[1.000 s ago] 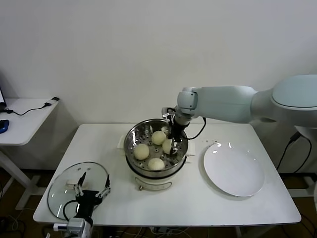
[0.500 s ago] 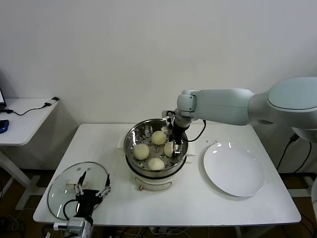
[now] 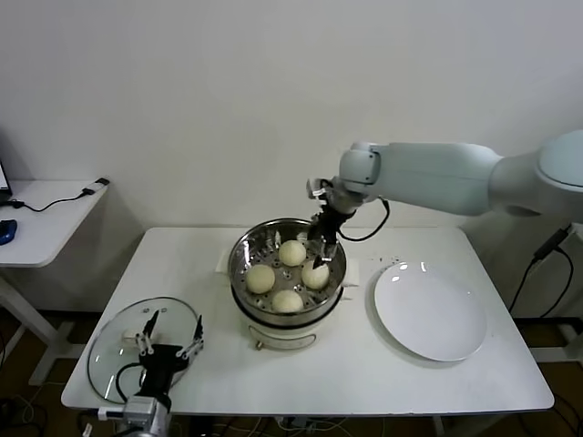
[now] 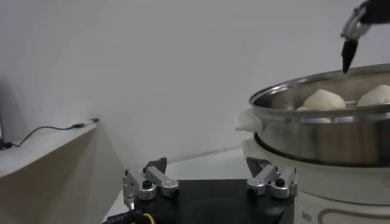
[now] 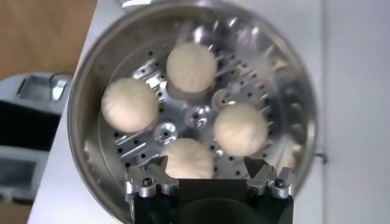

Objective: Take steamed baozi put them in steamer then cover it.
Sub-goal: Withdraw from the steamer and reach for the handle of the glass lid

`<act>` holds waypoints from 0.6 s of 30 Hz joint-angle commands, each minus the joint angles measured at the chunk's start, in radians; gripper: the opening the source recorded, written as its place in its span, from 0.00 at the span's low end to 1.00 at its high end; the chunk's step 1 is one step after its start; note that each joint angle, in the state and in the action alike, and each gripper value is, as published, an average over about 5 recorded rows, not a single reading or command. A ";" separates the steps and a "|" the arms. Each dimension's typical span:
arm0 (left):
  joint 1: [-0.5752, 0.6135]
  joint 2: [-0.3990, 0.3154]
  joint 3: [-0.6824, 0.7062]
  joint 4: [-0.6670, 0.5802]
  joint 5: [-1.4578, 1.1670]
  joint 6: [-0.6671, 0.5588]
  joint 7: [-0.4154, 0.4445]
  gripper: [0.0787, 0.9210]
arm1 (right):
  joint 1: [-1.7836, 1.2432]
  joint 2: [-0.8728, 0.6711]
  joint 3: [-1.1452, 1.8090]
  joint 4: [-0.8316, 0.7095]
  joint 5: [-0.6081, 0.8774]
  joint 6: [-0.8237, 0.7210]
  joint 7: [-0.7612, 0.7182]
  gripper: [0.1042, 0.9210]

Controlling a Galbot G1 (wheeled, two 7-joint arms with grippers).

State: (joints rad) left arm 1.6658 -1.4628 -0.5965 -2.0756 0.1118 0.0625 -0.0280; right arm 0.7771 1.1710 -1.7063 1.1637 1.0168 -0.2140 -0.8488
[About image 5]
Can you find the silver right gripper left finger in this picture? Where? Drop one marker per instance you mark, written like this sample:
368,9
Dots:
143,182

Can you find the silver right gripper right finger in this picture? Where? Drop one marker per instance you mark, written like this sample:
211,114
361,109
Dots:
263,179

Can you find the white steamed baozi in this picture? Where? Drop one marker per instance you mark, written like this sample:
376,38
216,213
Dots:
189,159
191,67
240,129
129,105

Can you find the grey black robot base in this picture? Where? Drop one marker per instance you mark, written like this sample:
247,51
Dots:
27,124

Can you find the stainless steel steamer basket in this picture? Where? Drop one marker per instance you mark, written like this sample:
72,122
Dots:
91,76

